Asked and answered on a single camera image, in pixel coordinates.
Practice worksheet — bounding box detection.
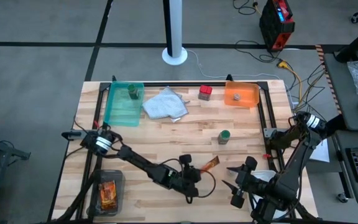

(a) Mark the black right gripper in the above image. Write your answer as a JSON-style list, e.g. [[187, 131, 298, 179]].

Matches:
[[221, 155, 272, 210]]

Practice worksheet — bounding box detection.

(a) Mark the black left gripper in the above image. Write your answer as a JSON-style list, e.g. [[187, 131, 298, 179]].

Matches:
[[166, 154, 205, 205]]

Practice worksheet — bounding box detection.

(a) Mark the orange brown spice packet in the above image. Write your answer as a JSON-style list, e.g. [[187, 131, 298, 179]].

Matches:
[[98, 180, 119, 212], [200, 155, 221, 174]]

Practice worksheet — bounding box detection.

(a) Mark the green-lid spice jar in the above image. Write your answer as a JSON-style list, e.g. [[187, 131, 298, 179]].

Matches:
[[218, 129, 231, 145], [127, 83, 140, 100]]

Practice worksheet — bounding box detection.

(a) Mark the red-lid square spice jar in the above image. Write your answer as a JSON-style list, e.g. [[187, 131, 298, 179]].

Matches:
[[198, 85, 213, 101]]

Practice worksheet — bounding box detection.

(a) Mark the white plastic bin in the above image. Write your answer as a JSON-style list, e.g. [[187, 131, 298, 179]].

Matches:
[[246, 169, 288, 219]]

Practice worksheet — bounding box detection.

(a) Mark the light grey folded cloth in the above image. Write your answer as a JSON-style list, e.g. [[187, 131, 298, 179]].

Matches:
[[142, 86, 191, 123]]

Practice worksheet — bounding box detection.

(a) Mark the orange translucent plastic bin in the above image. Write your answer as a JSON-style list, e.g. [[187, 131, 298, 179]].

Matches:
[[224, 81, 260, 109]]

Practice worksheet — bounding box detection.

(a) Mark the white paper sheet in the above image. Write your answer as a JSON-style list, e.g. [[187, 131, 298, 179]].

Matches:
[[309, 138, 331, 163]]

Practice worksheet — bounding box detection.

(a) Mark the dark grey plastic bin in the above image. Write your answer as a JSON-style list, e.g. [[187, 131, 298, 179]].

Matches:
[[87, 170, 126, 218]]

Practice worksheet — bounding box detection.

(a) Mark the teal translucent plastic bin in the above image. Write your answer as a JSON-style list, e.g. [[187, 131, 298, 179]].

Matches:
[[103, 81, 145, 128]]

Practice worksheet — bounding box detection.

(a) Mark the black diagonal beam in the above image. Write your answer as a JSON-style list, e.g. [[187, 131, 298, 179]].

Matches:
[[335, 20, 358, 64], [324, 114, 347, 135]]

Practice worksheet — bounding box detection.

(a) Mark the black white pole stand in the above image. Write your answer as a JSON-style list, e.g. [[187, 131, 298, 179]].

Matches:
[[162, 0, 188, 66]]

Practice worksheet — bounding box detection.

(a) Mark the grey side desk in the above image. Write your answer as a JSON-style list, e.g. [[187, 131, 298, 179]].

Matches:
[[317, 45, 358, 131]]

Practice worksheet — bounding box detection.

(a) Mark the red black equipment case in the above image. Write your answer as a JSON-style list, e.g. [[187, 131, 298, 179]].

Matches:
[[259, 0, 296, 53]]

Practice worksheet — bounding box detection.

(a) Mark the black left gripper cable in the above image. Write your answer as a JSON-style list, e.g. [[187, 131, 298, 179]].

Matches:
[[163, 157, 218, 205]]

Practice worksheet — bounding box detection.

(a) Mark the black metal table frame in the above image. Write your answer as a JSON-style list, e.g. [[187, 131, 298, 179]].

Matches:
[[54, 74, 318, 223]]

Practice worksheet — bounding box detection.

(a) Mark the white floor cable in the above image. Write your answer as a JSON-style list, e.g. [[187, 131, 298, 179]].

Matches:
[[186, 49, 295, 103]]

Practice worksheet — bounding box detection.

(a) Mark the black floor cable bundle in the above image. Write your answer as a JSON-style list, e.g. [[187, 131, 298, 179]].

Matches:
[[290, 62, 328, 114]]

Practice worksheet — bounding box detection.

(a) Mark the yellow cable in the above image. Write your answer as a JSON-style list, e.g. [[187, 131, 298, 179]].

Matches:
[[277, 60, 304, 103]]

